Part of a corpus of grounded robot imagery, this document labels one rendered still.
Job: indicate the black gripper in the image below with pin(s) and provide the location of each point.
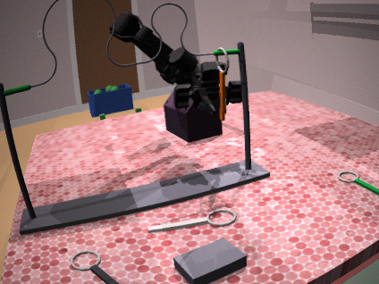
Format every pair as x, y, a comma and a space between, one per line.
202, 92

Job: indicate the grey loop with flat beige handle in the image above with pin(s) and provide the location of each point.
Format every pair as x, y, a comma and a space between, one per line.
188, 223

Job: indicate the orange handle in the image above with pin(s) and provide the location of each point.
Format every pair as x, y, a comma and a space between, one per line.
222, 84

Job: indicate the black handle with grey ring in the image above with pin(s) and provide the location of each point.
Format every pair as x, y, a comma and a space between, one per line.
95, 268

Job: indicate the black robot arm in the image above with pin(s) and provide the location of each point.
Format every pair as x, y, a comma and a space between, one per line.
177, 66

